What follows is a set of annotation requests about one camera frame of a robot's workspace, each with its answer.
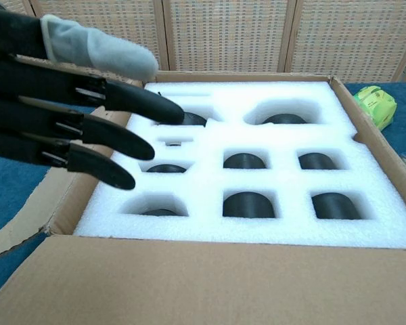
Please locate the red cardboard box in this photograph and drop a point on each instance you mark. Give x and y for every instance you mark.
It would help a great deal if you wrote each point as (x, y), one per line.
(189, 284)

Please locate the woven bamboo folding screen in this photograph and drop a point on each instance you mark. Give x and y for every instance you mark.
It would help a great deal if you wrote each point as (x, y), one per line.
(230, 34)

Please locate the green tissue pack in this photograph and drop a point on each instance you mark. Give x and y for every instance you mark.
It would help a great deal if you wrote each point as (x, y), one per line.
(379, 105)

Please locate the white foam insert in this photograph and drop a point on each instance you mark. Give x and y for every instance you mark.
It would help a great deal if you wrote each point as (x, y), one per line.
(209, 135)

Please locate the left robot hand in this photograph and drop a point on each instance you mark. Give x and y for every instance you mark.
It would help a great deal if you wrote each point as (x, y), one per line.
(27, 84)

